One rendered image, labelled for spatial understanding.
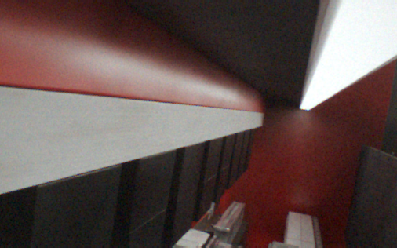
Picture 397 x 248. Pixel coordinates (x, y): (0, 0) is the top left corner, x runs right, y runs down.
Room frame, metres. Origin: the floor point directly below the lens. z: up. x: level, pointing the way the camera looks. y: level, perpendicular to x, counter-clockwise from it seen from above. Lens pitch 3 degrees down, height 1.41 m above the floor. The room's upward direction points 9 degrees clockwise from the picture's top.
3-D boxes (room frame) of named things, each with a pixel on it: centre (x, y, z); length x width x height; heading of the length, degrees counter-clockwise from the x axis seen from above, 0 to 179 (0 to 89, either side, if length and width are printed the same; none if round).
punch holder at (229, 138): (1.15, -0.05, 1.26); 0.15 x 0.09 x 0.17; 168
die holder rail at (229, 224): (1.86, -0.20, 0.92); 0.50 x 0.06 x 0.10; 168
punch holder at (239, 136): (1.35, -0.09, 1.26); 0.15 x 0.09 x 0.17; 168
